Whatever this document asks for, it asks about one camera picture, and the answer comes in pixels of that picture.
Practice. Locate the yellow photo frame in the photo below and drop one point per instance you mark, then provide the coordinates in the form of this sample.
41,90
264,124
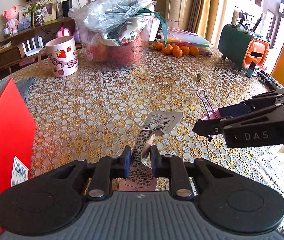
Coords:
48,11

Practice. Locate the black smart speaker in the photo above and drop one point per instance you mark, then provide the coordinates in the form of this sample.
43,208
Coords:
66,5

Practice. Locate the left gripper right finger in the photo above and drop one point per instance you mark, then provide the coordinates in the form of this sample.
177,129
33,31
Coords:
160,164

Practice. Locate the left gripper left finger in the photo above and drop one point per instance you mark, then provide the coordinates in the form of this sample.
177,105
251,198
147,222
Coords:
124,163

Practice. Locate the black remote control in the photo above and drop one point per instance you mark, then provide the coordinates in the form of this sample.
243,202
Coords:
269,81

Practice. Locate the pink strawberry mug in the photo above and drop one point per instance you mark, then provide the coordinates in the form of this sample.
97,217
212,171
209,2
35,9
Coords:
59,56

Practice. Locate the white wifi router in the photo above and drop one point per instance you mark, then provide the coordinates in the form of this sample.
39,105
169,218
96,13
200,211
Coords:
32,46

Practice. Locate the potted green plant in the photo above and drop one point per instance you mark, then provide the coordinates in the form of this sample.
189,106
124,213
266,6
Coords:
35,8

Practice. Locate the wooden tv cabinet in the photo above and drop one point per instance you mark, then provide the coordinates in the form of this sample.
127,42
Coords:
11,49

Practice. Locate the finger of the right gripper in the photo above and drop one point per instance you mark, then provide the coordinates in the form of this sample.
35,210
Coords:
234,110
208,127

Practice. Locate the green orange desk organizer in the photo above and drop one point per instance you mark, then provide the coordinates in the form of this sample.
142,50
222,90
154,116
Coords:
242,48

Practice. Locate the orange tangerine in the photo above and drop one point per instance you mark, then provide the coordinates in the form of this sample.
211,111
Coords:
185,50
177,52
194,51
168,49

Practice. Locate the grey cloth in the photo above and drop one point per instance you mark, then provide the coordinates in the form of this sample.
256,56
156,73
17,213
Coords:
25,87

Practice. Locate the silver foil sachet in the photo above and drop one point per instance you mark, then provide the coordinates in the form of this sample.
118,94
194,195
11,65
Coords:
141,178

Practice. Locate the plastic bag of apples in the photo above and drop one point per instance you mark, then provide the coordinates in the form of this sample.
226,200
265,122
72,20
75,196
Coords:
115,33

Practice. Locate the blue small bottle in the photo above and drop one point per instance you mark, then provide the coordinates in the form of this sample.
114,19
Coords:
250,71

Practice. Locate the pink plush bear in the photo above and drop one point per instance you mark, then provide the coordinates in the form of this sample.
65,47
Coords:
11,25

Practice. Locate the pink binder clip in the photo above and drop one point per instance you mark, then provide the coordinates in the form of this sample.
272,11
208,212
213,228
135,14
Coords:
210,111

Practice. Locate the red cardboard box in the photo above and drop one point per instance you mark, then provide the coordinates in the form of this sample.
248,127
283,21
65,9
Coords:
17,131

